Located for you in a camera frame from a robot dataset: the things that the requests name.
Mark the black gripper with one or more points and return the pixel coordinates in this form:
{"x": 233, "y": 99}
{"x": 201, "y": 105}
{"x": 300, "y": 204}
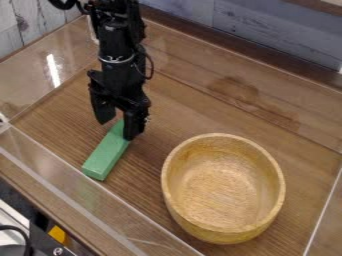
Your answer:
{"x": 117, "y": 89}

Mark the green rectangular block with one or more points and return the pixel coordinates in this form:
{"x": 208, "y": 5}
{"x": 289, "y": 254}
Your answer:
{"x": 108, "y": 153}

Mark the brown wooden bowl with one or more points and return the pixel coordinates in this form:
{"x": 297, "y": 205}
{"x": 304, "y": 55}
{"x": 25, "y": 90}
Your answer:
{"x": 224, "y": 188}

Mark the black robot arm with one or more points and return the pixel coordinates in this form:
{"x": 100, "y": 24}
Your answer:
{"x": 118, "y": 27}

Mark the yellow and black device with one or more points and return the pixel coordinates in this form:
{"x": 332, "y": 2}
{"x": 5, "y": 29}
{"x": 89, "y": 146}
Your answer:
{"x": 45, "y": 245}

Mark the clear acrylic front wall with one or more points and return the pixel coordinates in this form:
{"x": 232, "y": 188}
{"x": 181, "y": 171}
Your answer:
{"x": 96, "y": 216}

